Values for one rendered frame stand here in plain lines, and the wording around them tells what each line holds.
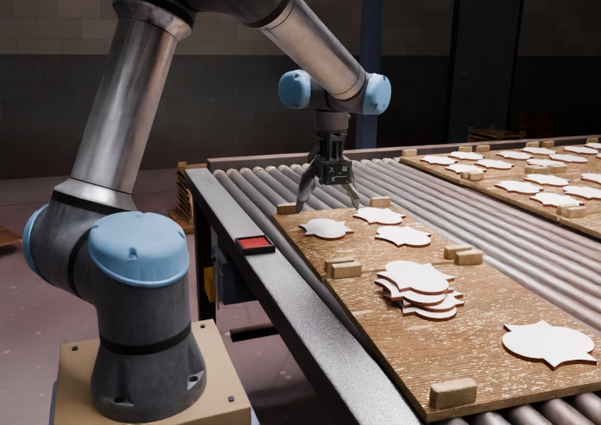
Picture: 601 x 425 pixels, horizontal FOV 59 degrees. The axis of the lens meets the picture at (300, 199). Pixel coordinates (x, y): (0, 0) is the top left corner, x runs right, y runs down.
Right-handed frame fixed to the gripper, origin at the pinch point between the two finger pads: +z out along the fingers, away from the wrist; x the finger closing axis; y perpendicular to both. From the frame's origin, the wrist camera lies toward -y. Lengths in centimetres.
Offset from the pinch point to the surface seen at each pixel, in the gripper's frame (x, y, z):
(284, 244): -10.8, 2.8, 6.5
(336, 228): 2.2, 1.4, 3.9
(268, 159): 0, -80, 4
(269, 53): 73, -509, -29
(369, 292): -1.2, 33.9, 4.7
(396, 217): 19.6, -3.6, 3.9
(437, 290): 7.8, 42.1, 1.4
